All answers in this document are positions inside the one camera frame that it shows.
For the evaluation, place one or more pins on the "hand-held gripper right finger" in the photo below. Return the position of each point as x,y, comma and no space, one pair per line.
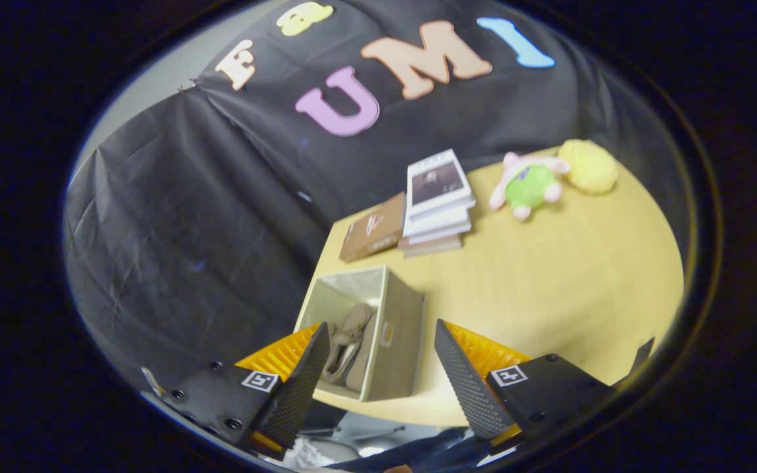
467,387

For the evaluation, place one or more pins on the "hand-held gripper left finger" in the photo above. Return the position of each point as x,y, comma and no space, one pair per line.
296,394

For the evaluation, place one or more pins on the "brown fuzzy shoe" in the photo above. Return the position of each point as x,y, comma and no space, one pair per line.
364,368
345,341

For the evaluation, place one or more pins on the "grey fabric storage box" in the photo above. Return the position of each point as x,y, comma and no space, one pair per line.
398,341

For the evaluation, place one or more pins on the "white crumpled cloth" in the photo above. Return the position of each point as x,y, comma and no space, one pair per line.
306,453

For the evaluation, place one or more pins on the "grey chair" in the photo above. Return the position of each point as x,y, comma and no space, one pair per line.
378,433

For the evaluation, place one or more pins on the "dark flat object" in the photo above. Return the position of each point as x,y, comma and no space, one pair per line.
638,361

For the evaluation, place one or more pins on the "green plush toy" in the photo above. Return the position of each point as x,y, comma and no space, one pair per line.
528,187

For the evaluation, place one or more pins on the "black backdrop cloth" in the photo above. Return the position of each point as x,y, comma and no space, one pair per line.
188,197

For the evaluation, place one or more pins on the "yellow plush toy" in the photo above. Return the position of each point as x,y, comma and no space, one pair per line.
589,167

